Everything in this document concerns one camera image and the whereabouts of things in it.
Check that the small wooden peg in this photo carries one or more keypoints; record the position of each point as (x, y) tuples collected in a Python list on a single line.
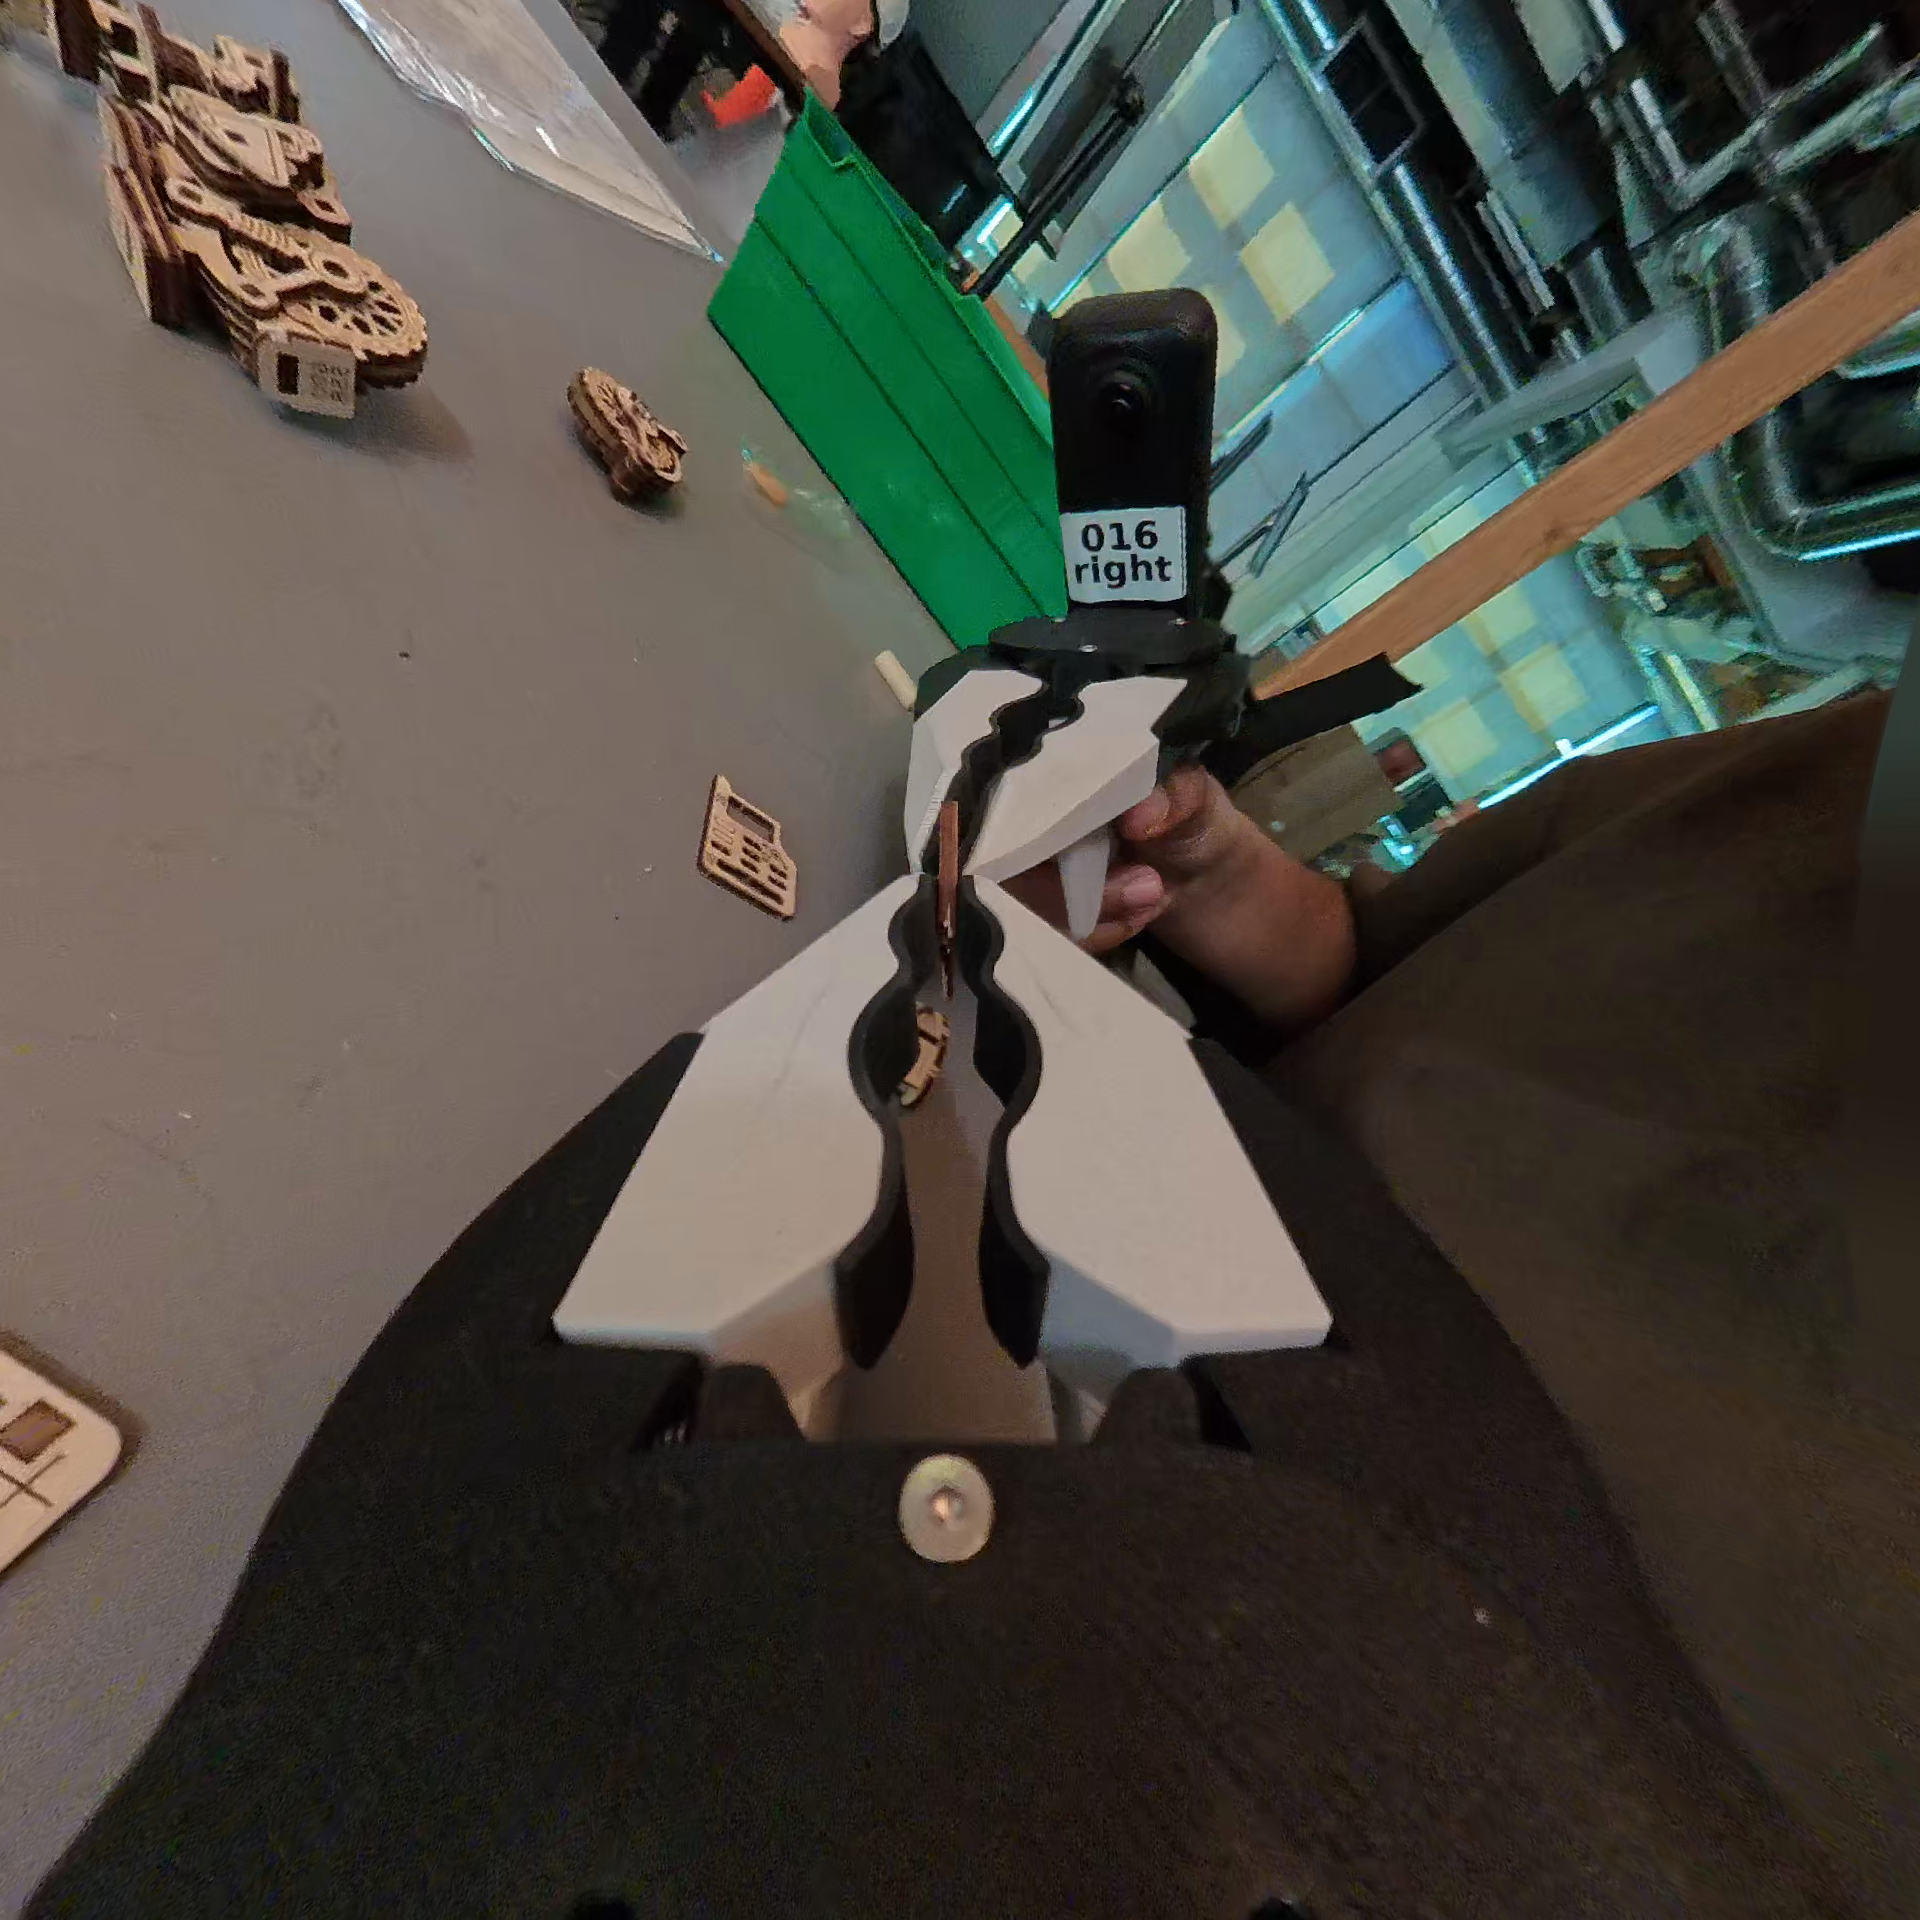
[(896, 677), (763, 484)]

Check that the person's right forearm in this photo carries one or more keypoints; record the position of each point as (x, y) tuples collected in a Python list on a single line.
[(1576, 1049)]

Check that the clear plastic sheet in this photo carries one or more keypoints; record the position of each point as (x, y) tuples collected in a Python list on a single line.
[(540, 106)]

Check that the wooden beam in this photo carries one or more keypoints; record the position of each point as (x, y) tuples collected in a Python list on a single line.
[(1650, 435)]

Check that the black tripod legs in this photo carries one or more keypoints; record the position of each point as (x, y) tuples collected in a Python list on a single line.
[(1049, 187)]

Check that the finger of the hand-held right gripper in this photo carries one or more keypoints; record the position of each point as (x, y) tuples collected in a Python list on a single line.
[(1103, 764), (937, 749)]

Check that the wooden plate with round holes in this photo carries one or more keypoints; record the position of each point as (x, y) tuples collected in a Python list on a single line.
[(948, 901)]

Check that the green plastic bin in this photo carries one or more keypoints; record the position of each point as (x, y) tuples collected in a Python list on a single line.
[(885, 346)]

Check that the small wooden wheel part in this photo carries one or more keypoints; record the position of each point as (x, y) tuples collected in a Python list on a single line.
[(931, 1049)]

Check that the large wooden model vehicle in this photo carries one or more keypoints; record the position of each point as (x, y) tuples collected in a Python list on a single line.
[(241, 210)]

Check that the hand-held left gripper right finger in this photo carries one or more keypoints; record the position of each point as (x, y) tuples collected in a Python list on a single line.
[(1154, 1184)]

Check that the wooden plate with slots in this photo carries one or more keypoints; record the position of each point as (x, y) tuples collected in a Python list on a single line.
[(746, 848)]

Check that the wooden gear wheel assembly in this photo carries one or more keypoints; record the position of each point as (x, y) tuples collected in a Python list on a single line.
[(629, 435)]

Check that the metal ventilation ducts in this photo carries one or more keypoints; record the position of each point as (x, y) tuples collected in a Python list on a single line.
[(1650, 149)]

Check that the person's right hand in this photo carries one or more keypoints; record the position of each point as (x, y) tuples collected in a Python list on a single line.
[(1243, 901)]

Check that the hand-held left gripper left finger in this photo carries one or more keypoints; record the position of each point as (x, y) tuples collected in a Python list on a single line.
[(733, 1184)]

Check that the grey desk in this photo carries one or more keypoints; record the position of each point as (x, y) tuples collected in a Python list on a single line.
[(376, 825)]

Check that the white wooden card piece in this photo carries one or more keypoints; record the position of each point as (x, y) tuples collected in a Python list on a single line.
[(37, 1453)]

